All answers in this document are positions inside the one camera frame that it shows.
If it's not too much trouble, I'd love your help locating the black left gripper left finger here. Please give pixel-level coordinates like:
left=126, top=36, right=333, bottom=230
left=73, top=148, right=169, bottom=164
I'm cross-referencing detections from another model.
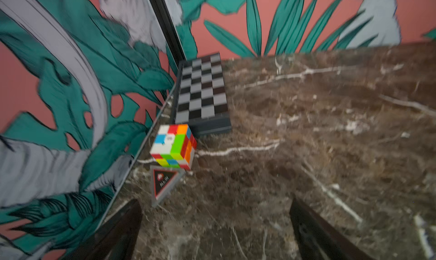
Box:
left=64, top=199, right=143, bottom=260

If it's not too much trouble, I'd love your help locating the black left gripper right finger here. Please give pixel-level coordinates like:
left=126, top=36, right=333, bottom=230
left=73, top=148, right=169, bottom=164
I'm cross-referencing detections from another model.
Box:
left=290, top=197, right=371, bottom=260

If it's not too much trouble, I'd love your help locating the dark card near cube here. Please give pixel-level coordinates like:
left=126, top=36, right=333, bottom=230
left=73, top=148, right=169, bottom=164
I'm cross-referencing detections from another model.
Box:
left=151, top=165, right=186, bottom=208

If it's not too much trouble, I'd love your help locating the colourful rubiks cube on table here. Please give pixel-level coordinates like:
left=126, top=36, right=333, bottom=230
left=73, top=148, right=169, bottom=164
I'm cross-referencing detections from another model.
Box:
left=149, top=124, right=197, bottom=171

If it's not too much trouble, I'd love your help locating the black white chessboard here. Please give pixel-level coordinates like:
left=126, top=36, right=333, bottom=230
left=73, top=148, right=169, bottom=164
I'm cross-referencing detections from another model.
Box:
left=171, top=53, right=232, bottom=137

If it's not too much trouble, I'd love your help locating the black left frame post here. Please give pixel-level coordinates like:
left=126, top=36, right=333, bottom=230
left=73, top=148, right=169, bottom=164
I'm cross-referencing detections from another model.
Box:
left=150, top=0, right=186, bottom=66

